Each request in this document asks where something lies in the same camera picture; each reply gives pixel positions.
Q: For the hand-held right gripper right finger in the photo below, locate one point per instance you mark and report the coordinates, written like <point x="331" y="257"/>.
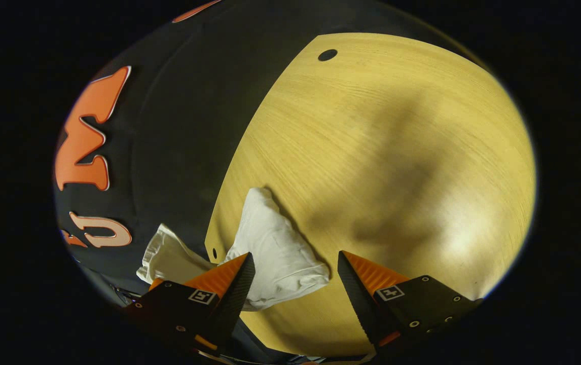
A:
<point x="359" y="299"/>

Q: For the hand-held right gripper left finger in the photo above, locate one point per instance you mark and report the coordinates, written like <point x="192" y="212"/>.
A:
<point x="229" y="299"/>

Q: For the white jeans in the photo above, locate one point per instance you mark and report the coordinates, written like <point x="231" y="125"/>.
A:
<point x="275" y="243"/>

